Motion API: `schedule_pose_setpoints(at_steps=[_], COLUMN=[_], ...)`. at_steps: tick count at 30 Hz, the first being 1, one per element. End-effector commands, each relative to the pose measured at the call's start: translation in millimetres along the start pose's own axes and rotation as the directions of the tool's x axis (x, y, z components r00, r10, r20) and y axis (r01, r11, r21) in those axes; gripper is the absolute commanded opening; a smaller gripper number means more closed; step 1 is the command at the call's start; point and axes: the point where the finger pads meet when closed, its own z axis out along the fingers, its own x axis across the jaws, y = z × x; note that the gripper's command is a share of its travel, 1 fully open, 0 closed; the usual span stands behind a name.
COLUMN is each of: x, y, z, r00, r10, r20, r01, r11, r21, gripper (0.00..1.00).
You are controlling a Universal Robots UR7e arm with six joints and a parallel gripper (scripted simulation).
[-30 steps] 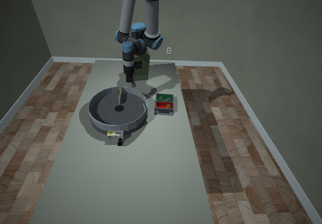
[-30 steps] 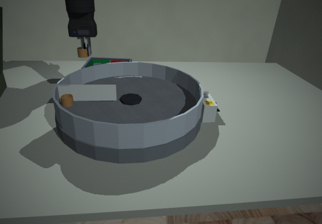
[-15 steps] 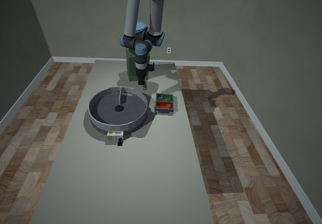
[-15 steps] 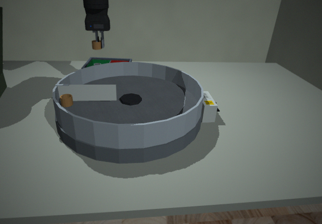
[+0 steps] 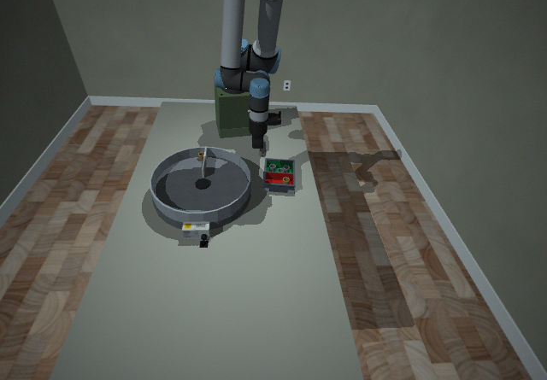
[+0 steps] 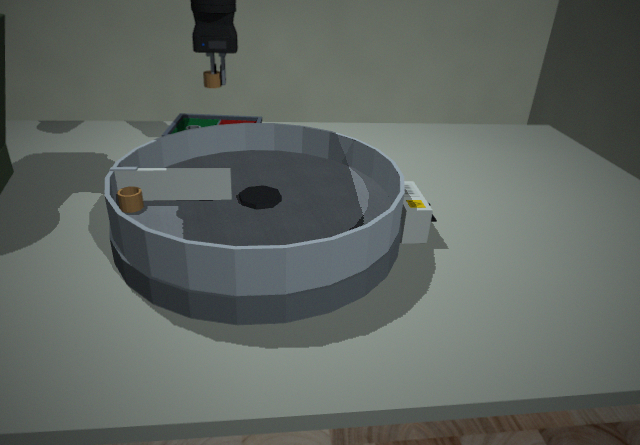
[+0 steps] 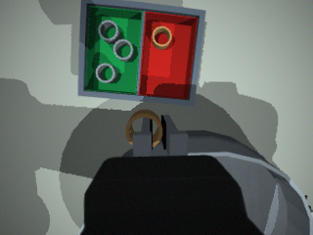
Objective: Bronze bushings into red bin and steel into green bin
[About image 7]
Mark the dark grey metal sleeve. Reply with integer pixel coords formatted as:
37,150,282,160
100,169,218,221
98,20,120,44
113,39,134,62
96,63,117,83

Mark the bronze bushing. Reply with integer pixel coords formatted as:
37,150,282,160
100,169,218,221
152,26,172,50
125,110,162,147

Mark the grey round turntable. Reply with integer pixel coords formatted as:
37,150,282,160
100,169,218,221
179,130,313,235

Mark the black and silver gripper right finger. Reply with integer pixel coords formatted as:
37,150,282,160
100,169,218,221
161,115,189,156

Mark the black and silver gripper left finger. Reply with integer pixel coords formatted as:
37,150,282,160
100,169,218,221
132,117,153,157

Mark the red and green divided bin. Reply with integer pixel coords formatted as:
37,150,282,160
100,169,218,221
78,0,206,106

